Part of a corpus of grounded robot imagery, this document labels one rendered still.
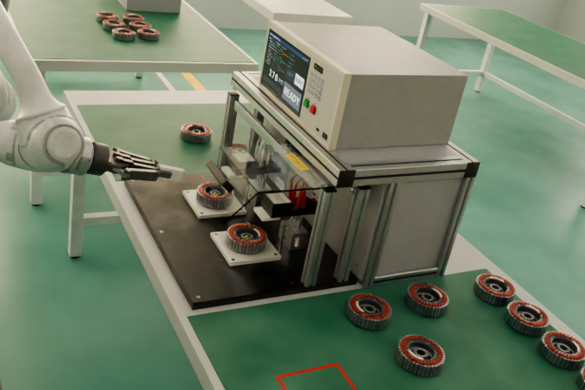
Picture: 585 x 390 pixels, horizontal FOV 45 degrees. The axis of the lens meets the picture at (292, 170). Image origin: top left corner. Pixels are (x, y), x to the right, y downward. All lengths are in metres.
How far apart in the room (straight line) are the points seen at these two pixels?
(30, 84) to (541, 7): 8.21
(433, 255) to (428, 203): 0.19
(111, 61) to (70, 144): 1.91
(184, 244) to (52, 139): 0.65
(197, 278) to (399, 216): 0.55
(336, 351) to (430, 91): 0.70
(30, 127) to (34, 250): 1.86
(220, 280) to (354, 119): 0.53
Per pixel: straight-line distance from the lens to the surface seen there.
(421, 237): 1.96
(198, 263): 1.86
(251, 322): 1.72
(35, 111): 1.44
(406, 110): 1.84
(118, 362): 2.70
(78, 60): 3.27
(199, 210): 2.07
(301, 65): 1.87
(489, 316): 1.99
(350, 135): 1.78
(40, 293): 3.01
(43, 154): 1.41
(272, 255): 1.91
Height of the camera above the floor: 1.81
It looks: 25 degrees down
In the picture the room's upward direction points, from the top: 11 degrees clockwise
